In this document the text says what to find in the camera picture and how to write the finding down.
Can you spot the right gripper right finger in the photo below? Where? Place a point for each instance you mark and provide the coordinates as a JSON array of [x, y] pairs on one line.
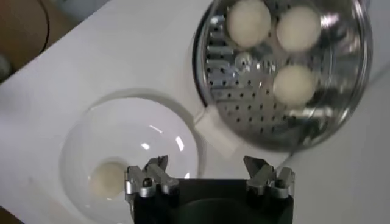
[[268, 179]]

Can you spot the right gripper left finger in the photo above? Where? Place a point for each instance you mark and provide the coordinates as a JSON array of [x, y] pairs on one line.
[[152, 179]]

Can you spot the white steamed baozi bun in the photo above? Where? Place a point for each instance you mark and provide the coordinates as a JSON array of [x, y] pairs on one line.
[[248, 22], [294, 85], [106, 180], [298, 29]]

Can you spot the stainless steel steamer basket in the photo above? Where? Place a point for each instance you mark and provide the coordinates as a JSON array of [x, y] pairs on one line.
[[253, 106]]

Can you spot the white round plate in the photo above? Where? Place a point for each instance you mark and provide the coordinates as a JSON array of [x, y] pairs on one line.
[[131, 128]]

